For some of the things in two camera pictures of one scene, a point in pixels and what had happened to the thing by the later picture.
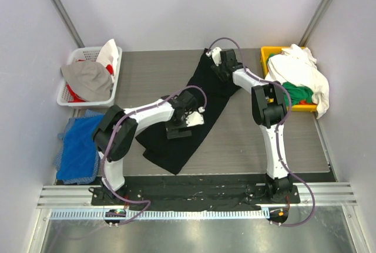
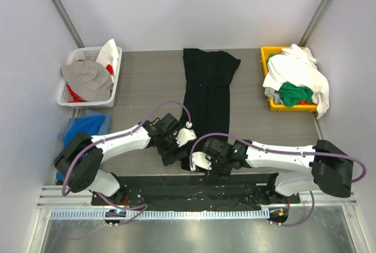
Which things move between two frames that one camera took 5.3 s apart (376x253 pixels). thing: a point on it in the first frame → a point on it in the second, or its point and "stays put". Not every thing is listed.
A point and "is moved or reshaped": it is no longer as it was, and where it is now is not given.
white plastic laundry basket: (89, 54) stays put
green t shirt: (298, 93) stays put
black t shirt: (172, 153) is moved or reshaped
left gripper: (177, 131) → (169, 156)
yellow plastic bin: (300, 107) stays put
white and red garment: (108, 55) stays put
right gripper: (220, 69) → (217, 169)
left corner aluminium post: (69, 21) stays put
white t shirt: (296, 64) stays put
